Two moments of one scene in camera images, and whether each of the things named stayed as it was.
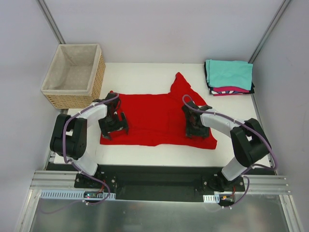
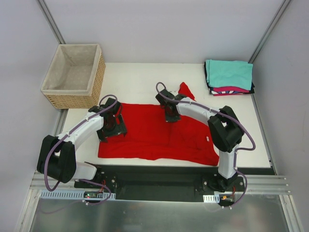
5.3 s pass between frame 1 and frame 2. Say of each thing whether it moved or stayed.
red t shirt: moved
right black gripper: moved
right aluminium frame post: stayed
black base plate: stayed
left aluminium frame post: stayed
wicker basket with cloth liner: stayed
